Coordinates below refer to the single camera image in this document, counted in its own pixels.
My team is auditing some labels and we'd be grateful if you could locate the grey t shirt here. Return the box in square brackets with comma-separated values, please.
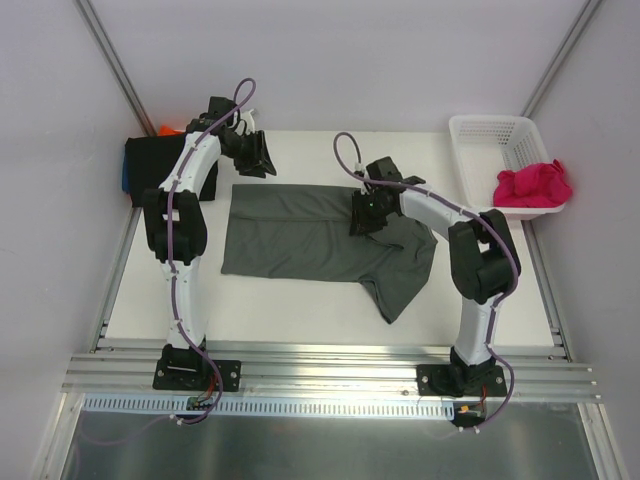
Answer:
[221, 184, 437, 324]

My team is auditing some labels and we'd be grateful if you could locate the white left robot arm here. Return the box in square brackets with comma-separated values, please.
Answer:
[142, 96, 277, 388]

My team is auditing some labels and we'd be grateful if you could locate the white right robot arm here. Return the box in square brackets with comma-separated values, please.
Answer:
[351, 157, 521, 397]

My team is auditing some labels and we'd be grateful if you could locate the folded orange t shirt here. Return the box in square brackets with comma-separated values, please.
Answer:
[157, 125, 184, 137]

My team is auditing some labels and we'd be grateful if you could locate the folded black t shirt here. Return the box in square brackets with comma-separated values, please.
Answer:
[123, 134, 219, 209]

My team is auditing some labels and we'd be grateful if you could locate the folded blue t shirt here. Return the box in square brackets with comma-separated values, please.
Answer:
[121, 155, 131, 196]

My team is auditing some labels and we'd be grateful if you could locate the white plastic basket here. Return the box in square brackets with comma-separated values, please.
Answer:
[449, 115, 552, 210]

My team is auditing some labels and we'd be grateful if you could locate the pink t shirt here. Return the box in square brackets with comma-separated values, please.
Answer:
[493, 159, 573, 208]

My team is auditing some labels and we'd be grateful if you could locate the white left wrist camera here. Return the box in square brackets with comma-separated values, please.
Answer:
[234, 108, 257, 136]

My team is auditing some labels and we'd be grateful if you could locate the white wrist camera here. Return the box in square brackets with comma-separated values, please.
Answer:
[234, 108, 257, 136]
[353, 161, 369, 195]

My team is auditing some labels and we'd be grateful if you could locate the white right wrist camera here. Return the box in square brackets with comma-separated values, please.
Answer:
[353, 161, 369, 195]

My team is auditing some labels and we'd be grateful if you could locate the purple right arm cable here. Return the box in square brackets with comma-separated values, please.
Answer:
[333, 131, 524, 435]

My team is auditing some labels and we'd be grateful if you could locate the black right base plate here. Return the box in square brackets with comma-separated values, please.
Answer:
[416, 363, 507, 398]

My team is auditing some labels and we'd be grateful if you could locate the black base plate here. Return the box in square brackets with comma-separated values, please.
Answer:
[416, 363, 507, 398]
[152, 345, 242, 392]

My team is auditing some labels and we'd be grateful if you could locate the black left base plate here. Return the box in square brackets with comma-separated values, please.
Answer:
[152, 345, 242, 392]

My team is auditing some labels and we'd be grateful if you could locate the aluminium left frame post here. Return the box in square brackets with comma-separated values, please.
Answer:
[73, 0, 157, 137]

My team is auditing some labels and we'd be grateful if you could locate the aluminium mounting rail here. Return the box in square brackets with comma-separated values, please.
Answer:
[61, 339, 603, 403]

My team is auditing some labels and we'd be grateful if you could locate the white slotted cable duct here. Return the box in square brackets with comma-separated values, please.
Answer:
[82, 394, 454, 421]

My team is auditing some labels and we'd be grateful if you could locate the aluminium corner frame post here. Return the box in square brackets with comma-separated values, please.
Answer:
[520, 0, 606, 118]

